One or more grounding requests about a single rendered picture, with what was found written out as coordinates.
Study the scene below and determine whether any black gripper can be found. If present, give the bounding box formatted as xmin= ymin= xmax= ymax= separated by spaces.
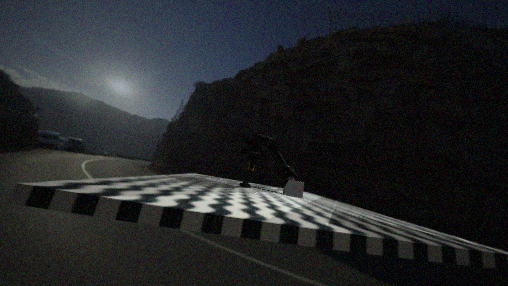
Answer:
xmin=248 ymin=145 xmax=259 ymax=169

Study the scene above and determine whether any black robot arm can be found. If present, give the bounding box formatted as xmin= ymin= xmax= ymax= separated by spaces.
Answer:
xmin=241 ymin=130 xmax=298 ymax=182

